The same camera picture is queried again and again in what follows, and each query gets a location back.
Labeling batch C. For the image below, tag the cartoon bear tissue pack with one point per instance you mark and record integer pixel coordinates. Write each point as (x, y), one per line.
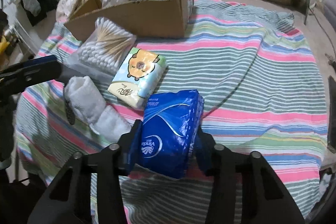
(137, 77)

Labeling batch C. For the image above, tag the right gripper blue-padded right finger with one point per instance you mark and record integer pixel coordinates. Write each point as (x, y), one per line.
(265, 199)

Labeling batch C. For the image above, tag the striped colourful towel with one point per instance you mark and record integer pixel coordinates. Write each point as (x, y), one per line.
(263, 92)

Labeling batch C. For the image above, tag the white sock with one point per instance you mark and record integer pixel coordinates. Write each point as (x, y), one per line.
(87, 104)

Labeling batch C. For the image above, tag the blue Vinda tissue pack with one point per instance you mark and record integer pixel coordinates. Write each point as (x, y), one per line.
(169, 127)

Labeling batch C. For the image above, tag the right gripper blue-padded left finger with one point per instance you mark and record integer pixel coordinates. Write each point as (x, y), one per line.
(68, 197)

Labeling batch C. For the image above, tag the clear plastic bag with snacks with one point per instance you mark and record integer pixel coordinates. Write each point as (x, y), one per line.
(110, 3)

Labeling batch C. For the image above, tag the bag of cotton swabs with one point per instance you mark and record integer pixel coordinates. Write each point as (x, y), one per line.
(107, 46)

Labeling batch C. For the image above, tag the brown cardboard box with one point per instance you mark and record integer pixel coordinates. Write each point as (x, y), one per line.
(144, 18)

